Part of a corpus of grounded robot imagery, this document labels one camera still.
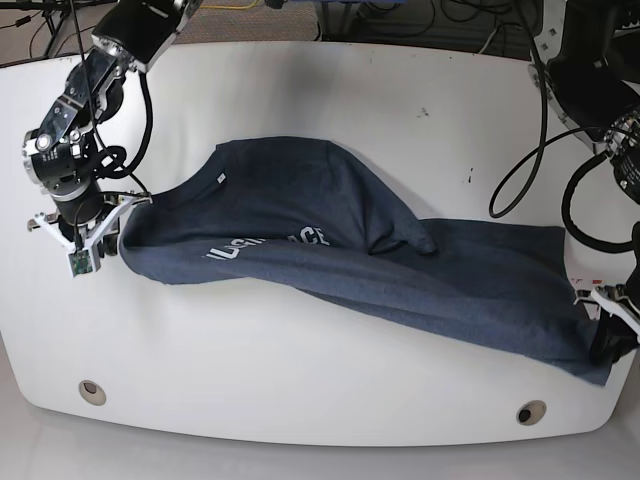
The wrist camera board image-left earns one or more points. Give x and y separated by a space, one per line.
80 263

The dark blue T-shirt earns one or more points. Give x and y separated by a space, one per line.
308 214

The left table cable grommet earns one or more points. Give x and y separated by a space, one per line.
92 393

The black robot arm image-left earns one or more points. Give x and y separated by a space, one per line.
66 157

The table cable grommet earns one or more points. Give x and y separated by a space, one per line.
92 393
531 413

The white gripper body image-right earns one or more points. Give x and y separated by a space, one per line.
615 300

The right table cable grommet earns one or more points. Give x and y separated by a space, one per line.
531 413

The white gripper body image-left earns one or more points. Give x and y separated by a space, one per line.
75 236

